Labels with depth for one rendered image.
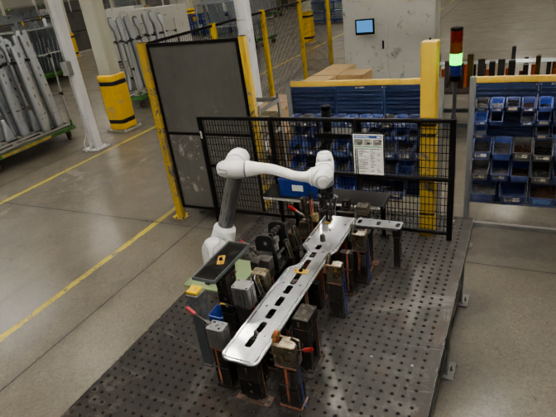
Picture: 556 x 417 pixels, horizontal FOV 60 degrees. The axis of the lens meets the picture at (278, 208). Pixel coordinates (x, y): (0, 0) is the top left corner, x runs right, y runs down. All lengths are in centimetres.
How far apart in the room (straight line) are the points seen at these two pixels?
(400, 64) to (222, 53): 497
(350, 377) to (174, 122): 365
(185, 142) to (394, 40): 493
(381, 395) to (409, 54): 740
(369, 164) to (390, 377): 149
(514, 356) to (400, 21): 656
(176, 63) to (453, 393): 380
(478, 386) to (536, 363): 45
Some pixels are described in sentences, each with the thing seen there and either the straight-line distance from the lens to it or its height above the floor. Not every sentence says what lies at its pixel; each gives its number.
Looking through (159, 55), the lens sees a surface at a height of 186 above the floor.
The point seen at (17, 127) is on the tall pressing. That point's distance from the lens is 1021.
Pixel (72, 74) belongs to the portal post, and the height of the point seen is 134.
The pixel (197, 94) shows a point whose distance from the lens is 508.
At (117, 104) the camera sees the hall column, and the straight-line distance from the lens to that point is 1011.
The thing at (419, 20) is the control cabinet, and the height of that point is 146.
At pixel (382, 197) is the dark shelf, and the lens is 335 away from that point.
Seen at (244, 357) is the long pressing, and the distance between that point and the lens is 220.
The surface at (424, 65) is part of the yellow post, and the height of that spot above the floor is 187.
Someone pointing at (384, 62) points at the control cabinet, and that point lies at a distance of 927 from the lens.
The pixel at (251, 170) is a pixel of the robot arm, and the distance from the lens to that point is 287.
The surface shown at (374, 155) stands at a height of 129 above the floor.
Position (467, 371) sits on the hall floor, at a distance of 355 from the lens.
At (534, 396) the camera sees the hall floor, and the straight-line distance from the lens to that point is 349.
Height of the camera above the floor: 247
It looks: 26 degrees down
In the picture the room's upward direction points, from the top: 8 degrees counter-clockwise
